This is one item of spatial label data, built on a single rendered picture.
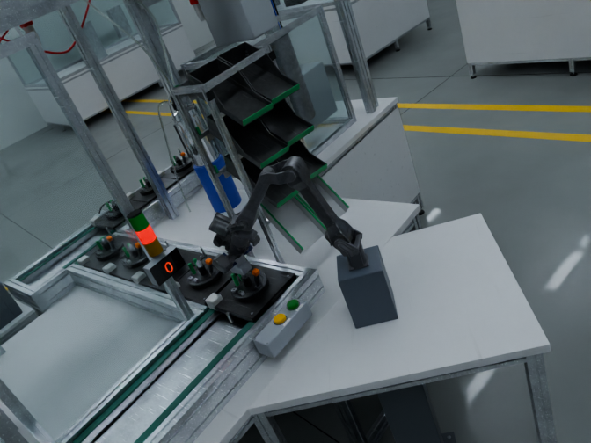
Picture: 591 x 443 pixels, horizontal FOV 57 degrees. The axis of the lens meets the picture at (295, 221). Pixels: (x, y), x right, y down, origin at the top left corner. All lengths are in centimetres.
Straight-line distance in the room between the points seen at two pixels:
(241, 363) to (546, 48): 441
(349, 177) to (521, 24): 290
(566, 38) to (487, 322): 399
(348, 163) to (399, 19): 481
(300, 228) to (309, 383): 62
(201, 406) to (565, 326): 182
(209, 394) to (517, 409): 139
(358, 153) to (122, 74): 804
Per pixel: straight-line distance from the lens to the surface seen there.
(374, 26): 734
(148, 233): 177
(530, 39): 555
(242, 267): 186
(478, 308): 174
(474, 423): 255
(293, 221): 203
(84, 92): 1052
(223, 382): 172
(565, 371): 270
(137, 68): 1091
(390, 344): 170
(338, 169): 301
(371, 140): 327
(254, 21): 284
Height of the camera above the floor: 203
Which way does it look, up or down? 28 degrees down
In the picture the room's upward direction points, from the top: 22 degrees counter-clockwise
